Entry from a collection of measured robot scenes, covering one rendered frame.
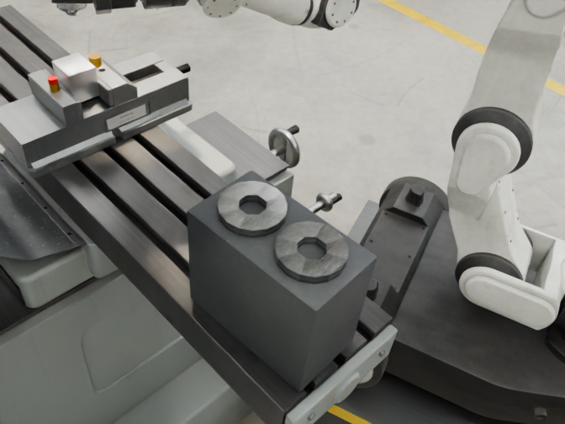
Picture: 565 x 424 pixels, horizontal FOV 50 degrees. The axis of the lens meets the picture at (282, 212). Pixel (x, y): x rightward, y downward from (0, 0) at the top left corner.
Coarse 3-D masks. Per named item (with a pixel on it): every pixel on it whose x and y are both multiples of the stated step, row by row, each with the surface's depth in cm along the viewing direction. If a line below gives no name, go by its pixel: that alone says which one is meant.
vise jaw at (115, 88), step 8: (104, 64) 114; (104, 72) 112; (112, 72) 112; (104, 80) 110; (112, 80) 110; (120, 80) 110; (128, 80) 113; (104, 88) 109; (112, 88) 108; (120, 88) 110; (128, 88) 111; (136, 88) 112; (104, 96) 110; (112, 96) 109; (120, 96) 111; (128, 96) 112; (136, 96) 113; (112, 104) 110
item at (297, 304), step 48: (240, 192) 79; (192, 240) 81; (240, 240) 75; (288, 240) 74; (336, 240) 75; (192, 288) 89; (240, 288) 78; (288, 288) 71; (336, 288) 71; (240, 336) 85; (288, 336) 76; (336, 336) 80
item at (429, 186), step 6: (396, 180) 171; (402, 180) 169; (408, 180) 168; (414, 180) 167; (420, 180) 167; (426, 180) 167; (390, 186) 170; (426, 186) 165; (432, 186) 166; (384, 192) 171; (432, 192) 165; (438, 192) 166; (444, 192) 167; (384, 198) 172; (438, 198) 165; (444, 198) 166; (444, 204) 165
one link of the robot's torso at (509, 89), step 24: (528, 0) 91; (552, 0) 89; (504, 24) 96; (528, 24) 94; (552, 24) 92; (504, 48) 100; (528, 48) 98; (552, 48) 96; (480, 72) 105; (504, 72) 103; (528, 72) 102; (480, 96) 108; (504, 96) 106; (528, 96) 104; (480, 120) 108; (504, 120) 107; (528, 120) 107; (456, 144) 114; (528, 144) 108
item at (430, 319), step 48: (384, 240) 151; (432, 240) 155; (384, 288) 138; (432, 288) 144; (432, 336) 135; (480, 336) 136; (528, 336) 137; (432, 384) 137; (480, 384) 130; (528, 384) 128
